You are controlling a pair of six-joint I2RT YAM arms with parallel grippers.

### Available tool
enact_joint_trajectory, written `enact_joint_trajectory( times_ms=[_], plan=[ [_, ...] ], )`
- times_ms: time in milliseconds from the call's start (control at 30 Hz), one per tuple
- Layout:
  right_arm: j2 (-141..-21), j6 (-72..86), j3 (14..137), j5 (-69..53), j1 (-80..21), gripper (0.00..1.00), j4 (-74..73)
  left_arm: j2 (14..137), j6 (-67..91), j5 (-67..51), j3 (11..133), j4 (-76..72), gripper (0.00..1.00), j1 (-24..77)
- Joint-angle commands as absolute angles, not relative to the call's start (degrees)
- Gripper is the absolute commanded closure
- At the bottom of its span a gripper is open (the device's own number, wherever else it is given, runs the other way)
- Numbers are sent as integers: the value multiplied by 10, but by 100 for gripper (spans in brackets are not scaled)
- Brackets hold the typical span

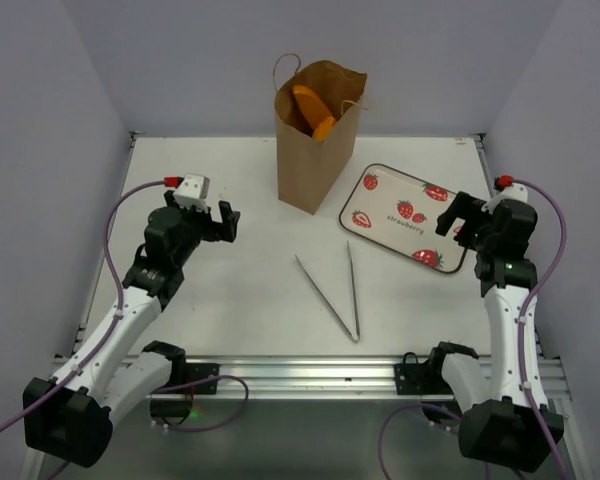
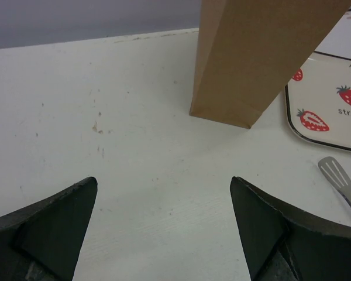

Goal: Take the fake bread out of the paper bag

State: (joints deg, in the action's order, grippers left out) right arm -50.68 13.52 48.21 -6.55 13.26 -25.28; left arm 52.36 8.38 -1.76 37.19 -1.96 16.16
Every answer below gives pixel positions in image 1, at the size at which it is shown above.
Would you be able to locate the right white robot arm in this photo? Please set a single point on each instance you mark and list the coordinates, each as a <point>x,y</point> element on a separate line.
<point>505,417</point>

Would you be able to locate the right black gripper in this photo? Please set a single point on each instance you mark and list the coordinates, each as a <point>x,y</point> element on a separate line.
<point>469,220</point>

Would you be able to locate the aluminium front rail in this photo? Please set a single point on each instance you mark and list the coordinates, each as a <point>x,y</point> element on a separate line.
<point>305,377</point>

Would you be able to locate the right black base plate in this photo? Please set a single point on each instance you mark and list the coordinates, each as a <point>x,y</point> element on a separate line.
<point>421,376</point>

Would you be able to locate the long orange fake baguette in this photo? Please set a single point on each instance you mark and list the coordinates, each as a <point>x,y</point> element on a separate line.
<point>313,109</point>

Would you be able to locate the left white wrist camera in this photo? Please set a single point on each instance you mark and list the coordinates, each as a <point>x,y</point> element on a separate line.
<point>192,192</point>

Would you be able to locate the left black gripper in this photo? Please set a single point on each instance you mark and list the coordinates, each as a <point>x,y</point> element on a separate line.
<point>226,231</point>

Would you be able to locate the strawberry print tray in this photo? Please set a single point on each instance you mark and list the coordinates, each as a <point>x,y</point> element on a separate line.
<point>399,212</point>

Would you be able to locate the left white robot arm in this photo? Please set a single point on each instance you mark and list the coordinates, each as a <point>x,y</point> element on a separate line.
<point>73,414</point>

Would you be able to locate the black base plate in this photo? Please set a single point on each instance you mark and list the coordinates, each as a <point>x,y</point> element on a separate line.
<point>421,376</point>
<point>193,379</point>

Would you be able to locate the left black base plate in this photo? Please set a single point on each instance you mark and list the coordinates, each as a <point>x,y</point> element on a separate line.
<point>193,379</point>

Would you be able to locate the brown paper bag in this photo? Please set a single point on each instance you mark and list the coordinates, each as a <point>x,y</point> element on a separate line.
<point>307,169</point>

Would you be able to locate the metal tongs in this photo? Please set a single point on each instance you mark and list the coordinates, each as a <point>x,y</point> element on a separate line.
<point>345,309</point>

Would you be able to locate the round orange fake bread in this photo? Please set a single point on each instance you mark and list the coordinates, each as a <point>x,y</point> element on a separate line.
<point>322,130</point>

